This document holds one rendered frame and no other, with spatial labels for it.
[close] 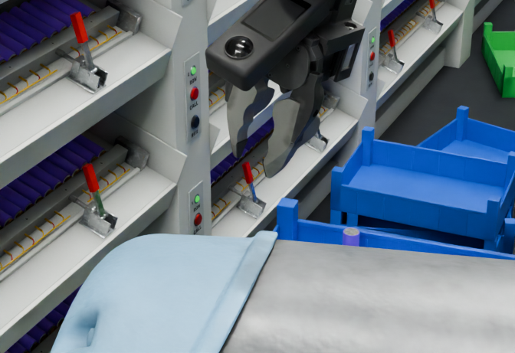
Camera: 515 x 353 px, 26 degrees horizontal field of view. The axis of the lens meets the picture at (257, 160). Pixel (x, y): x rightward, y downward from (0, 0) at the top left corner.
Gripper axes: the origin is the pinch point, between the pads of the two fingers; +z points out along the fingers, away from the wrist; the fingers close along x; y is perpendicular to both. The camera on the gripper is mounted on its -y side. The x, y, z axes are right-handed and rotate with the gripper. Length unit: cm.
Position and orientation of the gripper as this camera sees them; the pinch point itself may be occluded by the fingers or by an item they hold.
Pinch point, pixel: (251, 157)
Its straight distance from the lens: 103.9
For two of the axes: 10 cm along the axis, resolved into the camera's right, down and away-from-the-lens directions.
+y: 6.1, -2.7, 7.4
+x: -7.6, -4.9, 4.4
